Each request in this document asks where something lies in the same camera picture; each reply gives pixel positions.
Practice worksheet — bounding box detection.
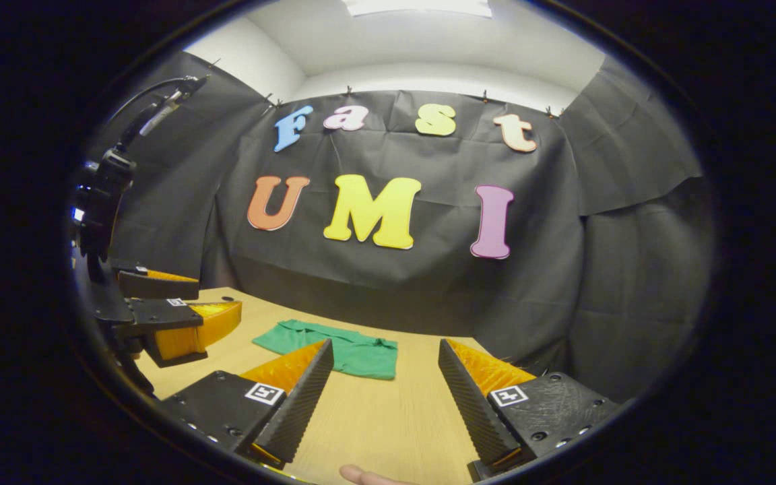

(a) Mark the black backdrop cloth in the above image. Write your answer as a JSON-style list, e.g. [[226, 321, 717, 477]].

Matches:
[[82, 51, 719, 405]]

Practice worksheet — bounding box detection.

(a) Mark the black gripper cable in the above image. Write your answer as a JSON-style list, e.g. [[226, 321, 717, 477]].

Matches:
[[108, 74, 210, 152]]

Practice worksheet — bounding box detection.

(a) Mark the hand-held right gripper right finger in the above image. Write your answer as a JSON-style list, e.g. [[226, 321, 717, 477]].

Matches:
[[438, 339, 621, 470]]

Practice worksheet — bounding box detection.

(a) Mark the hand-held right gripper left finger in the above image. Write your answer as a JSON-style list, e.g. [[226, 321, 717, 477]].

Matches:
[[158, 339, 335, 470]]

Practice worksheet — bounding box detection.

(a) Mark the ceiling light panel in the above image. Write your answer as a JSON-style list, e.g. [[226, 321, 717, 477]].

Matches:
[[344, 0, 493, 18]]

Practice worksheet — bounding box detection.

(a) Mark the green T-shirt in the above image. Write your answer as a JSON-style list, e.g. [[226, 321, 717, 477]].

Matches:
[[252, 319, 399, 381]]

